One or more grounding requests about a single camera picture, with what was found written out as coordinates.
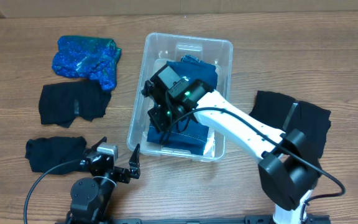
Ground blue denim jeans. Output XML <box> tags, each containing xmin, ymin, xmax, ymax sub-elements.
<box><xmin>147</xmin><ymin>55</ymin><xmax>218</xmax><ymax>156</ymax></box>

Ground clear plastic storage bin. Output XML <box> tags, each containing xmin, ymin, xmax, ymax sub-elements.
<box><xmin>127</xmin><ymin>32</ymin><xmax>233</xmax><ymax>162</ymax></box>

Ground black taped folded garment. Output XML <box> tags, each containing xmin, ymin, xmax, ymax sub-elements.
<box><xmin>39</xmin><ymin>80</ymin><xmax>111</xmax><ymax>128</ymax></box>

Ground small black folded garment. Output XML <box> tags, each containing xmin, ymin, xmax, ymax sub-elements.
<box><xmin>25</xmin><ymin>137</ymin><xmax>87</xmax><ymax>173</ymax></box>

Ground blue green sparkly fabric bundle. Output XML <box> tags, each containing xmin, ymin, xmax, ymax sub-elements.
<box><xmin>52</xmin><ymin>35</ymin><xmax>122</xmax><ymax>91</ymax></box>

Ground black ribbed garment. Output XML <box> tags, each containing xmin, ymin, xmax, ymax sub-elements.
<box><xmin>249</xmin><ymin>91</ymin><xmax>331</xmax><ymax>157</ymax></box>

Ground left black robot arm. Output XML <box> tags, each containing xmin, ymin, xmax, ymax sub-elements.
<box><xmin>65</xmin><ymin>137</ymin><xmax>140</xmax><ymax>223</ymax></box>

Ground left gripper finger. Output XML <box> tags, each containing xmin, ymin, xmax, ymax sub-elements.
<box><xmin>91</xmin><ymin>136</ymin><xmax>107</xmax><ymax>151</ymax></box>
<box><xmin>129</xmin><ymin>144</ymin><xmax>140</xmax><ymax>179</ymax></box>

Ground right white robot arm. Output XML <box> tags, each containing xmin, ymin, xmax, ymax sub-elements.
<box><xmin>141</xmin><ymin>65</ymin><xmax>321</xmax><ymax>223</ymax></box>

